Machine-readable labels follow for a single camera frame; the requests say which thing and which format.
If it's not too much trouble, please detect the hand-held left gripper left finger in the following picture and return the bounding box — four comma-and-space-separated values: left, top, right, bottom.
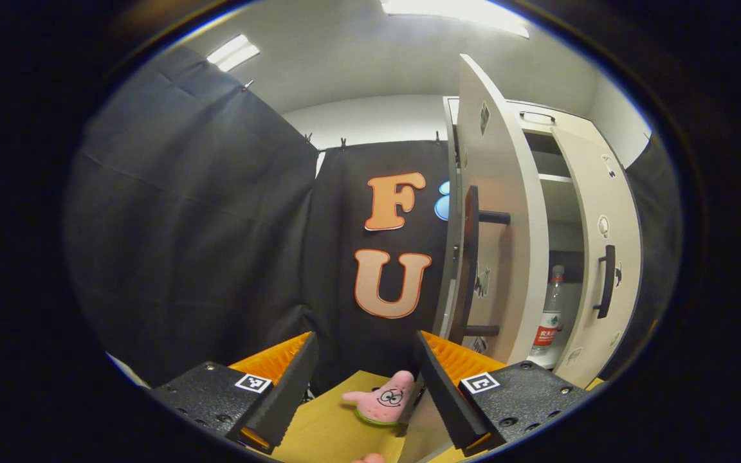
149, 331, 320, 454

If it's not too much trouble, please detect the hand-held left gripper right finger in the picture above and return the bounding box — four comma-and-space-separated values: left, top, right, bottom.
414, 330, 593, 457

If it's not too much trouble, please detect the clear water bottle red label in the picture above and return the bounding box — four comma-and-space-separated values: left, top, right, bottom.
530, 265, 566, 358

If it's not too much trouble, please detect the white cabinet door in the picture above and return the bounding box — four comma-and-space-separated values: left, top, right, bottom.
435, 53, 550, 366
551, 125, 643, 388

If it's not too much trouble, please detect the pink starfish plush toy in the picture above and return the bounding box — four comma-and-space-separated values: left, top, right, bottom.
342, 370, 417, 426

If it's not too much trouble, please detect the black backdrop cloth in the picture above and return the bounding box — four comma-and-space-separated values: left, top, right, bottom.
65, 45, 683, 393

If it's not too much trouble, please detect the white cabinet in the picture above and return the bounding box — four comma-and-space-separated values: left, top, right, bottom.
432, 53, 645, 390

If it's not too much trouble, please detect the white cabinet drawer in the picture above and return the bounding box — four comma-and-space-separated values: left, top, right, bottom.
506, 100, 603, 136

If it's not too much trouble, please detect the ceiling light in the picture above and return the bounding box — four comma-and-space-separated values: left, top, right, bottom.
206, 33, 261, 73

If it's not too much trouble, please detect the black door handle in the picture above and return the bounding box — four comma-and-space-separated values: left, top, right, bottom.
592, 244, 617, 319

